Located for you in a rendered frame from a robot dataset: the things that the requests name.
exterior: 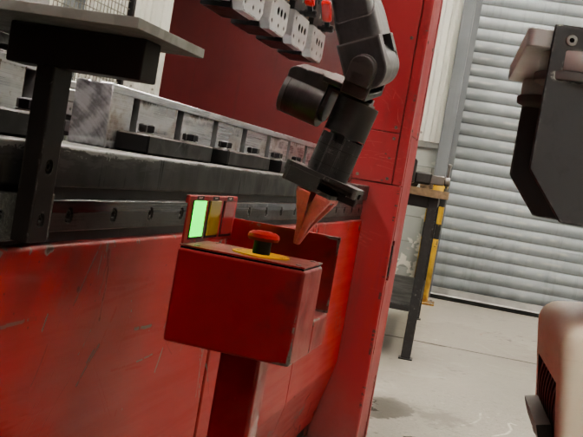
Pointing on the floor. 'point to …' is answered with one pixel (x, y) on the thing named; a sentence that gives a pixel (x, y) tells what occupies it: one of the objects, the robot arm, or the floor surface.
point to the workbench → (412, 290)
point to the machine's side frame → (389, 251)
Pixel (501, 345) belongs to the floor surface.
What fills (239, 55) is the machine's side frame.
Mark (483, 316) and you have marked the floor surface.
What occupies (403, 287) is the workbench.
